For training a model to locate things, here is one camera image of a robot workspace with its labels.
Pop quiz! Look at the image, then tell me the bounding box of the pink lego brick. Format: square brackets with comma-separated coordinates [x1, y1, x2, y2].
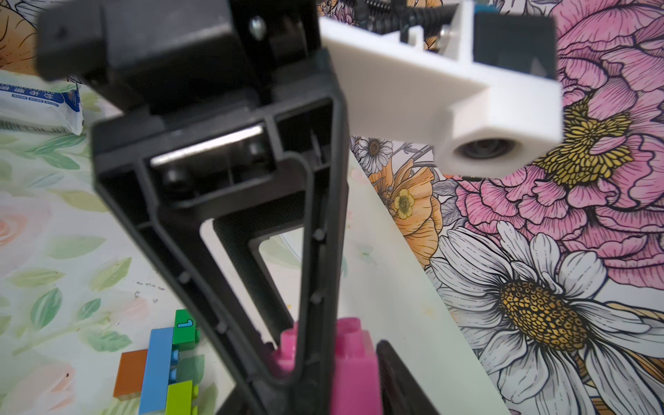
[271, 316, 384, 415]

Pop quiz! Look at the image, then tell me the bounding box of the dark green lego brick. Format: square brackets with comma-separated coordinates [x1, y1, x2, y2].
[172, 309, 201, 351]

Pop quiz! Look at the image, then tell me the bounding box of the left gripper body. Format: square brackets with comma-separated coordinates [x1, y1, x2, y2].
[36, 1, 331, 128]

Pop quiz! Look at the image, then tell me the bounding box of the blue long lego brick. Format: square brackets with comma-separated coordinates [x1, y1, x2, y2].
[138, 327, 179, 414]

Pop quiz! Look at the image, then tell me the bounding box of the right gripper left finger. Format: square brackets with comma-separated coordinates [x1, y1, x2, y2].
[216, 387, 252, 415]

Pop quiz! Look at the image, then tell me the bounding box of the brown lego brick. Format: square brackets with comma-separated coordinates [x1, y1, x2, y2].
[112, 349, 148, 401]

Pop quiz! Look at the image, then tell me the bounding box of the lime green lego brick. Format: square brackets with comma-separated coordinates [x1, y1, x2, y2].
[164, 380, 199, 415]

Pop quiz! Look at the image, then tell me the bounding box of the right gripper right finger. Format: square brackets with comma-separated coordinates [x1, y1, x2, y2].
[376, 340, 439, 415]

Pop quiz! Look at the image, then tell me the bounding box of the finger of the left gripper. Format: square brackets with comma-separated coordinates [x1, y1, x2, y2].
[93, 95, 349, 414]
[213, 194, 305, 342]

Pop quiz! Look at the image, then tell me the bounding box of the blue white packet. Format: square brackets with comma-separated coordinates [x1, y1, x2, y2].
[1, 83, 84, 136]

